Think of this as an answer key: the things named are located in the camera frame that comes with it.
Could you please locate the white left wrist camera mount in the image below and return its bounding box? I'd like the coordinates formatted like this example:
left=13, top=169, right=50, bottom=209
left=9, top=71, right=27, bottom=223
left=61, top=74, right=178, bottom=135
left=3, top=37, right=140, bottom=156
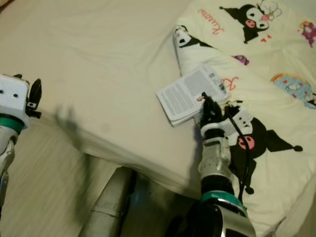
left=0, top=74, right=30, bottom=129

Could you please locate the cream Kuromi print duvet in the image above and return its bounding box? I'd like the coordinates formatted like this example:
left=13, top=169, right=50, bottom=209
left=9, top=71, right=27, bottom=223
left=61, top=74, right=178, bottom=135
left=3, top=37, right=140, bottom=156
left=173, top=0, right=316, bottom=235

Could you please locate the silver left robot leg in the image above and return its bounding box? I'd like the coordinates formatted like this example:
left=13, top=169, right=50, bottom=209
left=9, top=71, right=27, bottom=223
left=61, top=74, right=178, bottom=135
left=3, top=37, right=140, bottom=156
left=79, top=167, right=136, bottom=237

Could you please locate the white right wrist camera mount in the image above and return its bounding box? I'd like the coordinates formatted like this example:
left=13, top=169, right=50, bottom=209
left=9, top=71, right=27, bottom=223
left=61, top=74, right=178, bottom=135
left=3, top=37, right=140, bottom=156
left=200, top=123, right=233, bottom=141

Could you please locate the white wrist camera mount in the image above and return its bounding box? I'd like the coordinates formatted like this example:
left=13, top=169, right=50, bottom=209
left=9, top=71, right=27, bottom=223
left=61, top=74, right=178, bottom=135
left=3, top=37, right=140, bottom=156
left=200, top=123, right=233, bottom=141
left=0, top=74, right=30, bottom=129

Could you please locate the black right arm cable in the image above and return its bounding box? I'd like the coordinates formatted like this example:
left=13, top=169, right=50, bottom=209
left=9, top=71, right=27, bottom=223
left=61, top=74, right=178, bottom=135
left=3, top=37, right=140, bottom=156
left=225, top=101, right=255, bottom=194

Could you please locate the bed with beige sheet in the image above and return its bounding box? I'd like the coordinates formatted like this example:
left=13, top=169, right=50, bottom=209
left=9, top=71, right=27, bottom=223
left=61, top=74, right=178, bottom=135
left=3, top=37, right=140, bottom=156
left=0, top=0, right=215, bottom=198

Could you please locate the white paperback book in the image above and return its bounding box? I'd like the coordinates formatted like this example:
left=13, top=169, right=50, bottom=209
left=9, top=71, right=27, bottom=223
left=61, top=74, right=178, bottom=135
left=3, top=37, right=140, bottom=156
left=157, top=65, right=230, bottom=126

